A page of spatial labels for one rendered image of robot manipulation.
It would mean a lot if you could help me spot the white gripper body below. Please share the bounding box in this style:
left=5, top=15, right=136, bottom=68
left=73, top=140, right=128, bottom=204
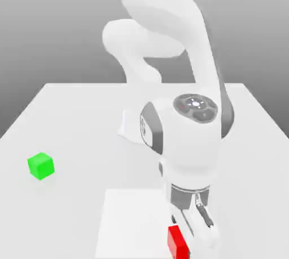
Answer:
left=169, top=204, right=221, bottom=251

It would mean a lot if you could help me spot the small green cube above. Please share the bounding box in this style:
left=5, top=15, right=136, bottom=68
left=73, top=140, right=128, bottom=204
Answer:
left=27, top=152, right=55, bottom=181

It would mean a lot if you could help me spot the small red cube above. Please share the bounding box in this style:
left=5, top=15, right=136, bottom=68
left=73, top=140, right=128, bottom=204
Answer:
left=167, top=225, right=191, bottom=259

